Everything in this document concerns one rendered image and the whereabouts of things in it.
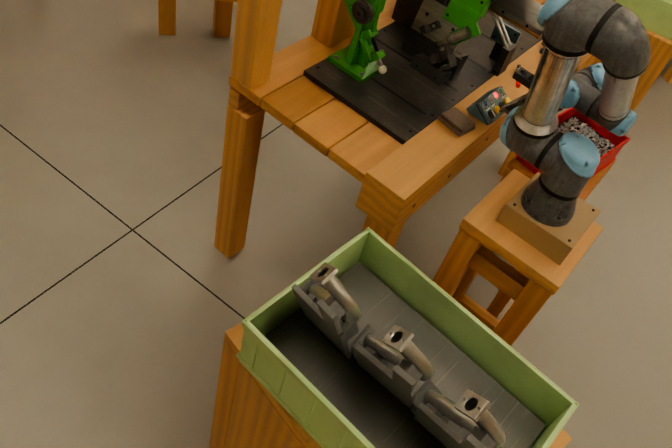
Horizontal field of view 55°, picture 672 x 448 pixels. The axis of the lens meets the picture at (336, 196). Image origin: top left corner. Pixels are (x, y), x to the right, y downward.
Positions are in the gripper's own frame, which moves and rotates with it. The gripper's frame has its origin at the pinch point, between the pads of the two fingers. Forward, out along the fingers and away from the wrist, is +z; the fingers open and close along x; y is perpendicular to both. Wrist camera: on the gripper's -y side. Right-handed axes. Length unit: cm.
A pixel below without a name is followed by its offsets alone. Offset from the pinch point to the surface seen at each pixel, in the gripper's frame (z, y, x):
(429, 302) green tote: -10, 23, -77
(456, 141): 5.5, 0.4, -20.9
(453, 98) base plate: 12.5, -9.8, -3.4
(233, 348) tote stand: 16, 8, -114
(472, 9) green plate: -1.4, -31.8, 8.8
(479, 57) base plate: 16.5, -15.5, 25.6
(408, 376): -35, 17, -111
